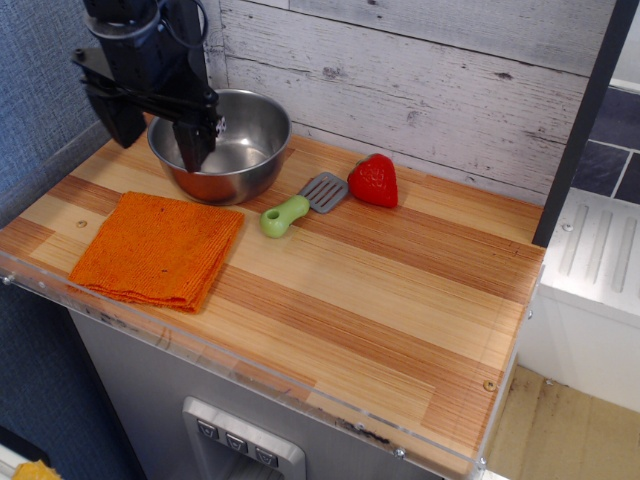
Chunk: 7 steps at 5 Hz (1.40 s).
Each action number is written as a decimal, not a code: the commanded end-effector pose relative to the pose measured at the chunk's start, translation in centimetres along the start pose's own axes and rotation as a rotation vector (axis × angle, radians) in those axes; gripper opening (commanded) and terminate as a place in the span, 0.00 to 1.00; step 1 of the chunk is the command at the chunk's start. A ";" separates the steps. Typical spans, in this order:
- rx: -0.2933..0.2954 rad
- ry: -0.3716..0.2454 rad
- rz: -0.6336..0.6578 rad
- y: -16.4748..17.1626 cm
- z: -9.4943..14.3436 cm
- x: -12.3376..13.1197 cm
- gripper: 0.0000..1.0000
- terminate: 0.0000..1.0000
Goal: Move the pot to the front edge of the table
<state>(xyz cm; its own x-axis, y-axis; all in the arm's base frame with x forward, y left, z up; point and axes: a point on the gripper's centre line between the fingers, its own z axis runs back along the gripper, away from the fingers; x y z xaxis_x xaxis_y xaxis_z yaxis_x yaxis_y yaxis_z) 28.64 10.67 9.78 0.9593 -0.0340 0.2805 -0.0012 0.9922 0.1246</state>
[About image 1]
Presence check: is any dark grey right post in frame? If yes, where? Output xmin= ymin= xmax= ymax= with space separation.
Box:
xmin=532 ymin=0 xmax=639 ymax=247

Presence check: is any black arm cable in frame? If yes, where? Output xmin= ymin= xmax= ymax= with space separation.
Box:
xmin=159 ymin=0 xmax=207 ymax=51

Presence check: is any yellow object bottom left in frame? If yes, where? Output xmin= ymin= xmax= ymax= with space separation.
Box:
xmin=11 ymin=461 xmax=62 ymax=480

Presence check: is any dark grey left post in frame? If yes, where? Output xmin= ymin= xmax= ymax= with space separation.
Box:
xmin=166 ymin=0 xmax=210 ymax=86

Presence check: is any red toy strawberry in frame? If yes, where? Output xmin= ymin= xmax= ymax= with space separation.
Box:
xmin=347 ymin=153 xmax=398 ymax=208

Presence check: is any silver toy fridge cabinet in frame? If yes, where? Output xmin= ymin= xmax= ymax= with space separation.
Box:
xmin=71 ymin=313 xmax=434 ymax=479

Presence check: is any silver dispenser button panel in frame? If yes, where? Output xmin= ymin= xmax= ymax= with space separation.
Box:
xmin=182 ymin=396 xmax=307 ymax=479

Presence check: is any white toy sink drainboard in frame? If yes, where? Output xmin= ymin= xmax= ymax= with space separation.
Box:
xmin=518 ymin=189 xmax=639 ymax=411

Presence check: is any orange folded cloth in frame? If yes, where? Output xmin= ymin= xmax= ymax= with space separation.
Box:
xmin=69 ymin=192 xmax=244 ymax=313

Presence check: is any clear acrylic edge guard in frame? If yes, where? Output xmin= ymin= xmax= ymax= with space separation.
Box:
xmin=1 ymin=242 xmax=543 ymax=479

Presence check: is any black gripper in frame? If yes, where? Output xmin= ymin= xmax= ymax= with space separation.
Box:
xmin=72 ymin=19 xmax=225 ymax=173

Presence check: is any dark grey post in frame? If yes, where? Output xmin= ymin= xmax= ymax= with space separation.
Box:
xmin=166 ymin=0 xmax=210 ymax=86
xmin=532 ymin=0 xmax=639 ymax=247

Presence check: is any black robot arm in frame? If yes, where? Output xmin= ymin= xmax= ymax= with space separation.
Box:
xmin=72 ymin=0 xmax=224 ymax=172

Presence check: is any stainless steel pot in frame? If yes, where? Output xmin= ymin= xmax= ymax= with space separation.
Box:
xmin=147 ymin=89 xmax=291 ymax=205

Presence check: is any green handled grey spatula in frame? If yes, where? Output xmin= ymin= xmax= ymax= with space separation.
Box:
xmin=259 ymin=172 xmax=349 ymax=239

